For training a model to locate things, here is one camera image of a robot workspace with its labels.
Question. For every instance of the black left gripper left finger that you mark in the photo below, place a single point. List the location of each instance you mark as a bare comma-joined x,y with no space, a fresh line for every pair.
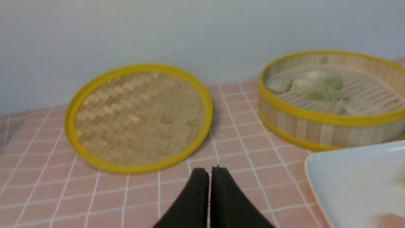
190,209

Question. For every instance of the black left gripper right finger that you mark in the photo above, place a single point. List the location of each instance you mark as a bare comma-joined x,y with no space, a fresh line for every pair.
230,207

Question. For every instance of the orange dumpling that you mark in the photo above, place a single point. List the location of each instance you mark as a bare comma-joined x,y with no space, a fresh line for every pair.
388,220

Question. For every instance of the green dumpling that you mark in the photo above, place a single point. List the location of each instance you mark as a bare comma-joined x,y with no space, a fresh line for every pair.
319,94
334,82

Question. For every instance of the white square plate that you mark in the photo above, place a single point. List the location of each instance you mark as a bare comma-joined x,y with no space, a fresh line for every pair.
356,187

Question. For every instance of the yellow rimmed bamboo steamer lid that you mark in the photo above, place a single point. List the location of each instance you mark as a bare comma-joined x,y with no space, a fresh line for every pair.
138,119

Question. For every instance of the white dumpling in steamer left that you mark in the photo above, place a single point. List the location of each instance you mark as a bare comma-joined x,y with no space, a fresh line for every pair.
279,86

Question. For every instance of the yellow rimmed bamboo steamer basket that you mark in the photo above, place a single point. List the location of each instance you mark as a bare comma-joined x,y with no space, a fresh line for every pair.
369,109

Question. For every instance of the pink checkered tablecloth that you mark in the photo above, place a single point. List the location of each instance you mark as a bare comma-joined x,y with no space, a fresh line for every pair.
45,184

